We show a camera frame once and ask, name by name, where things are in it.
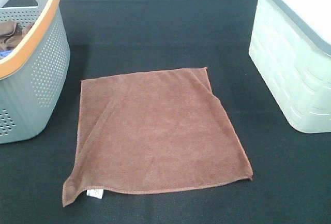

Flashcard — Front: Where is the blue cloth in basket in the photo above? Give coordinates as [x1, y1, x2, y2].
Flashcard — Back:
[0, 50, 12, 59]

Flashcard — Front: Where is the brown towel in basket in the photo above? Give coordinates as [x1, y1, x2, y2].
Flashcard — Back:
[1, 21, 34, 51]

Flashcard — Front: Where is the brown towel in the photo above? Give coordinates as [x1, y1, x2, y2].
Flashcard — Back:
[62, 67, 253, 206]
[1, 21, 34, 51]

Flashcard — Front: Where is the black table cloth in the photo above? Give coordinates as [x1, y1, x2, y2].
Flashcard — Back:
[1, 0, 330, 223]

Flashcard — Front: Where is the grey basket with orange rim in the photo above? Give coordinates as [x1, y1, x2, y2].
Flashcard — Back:
[1, 0, 70, 144]

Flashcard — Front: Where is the white basket with grey rim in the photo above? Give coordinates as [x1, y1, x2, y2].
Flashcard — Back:
[249, 0, 330, 133]

